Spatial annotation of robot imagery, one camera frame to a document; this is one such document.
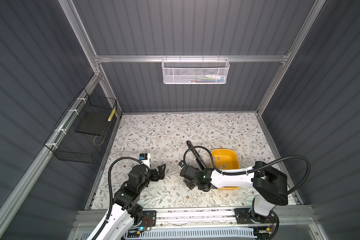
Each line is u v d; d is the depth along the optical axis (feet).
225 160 3.07
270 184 1.53
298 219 2.42
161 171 2.34
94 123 2.57
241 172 1.69
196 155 3.13
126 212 1.77
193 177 2.11
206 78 3.03
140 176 1.93
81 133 2.39
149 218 2.37
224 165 2.99
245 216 2.36
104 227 1.57
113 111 2.77
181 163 2.47
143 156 2.26
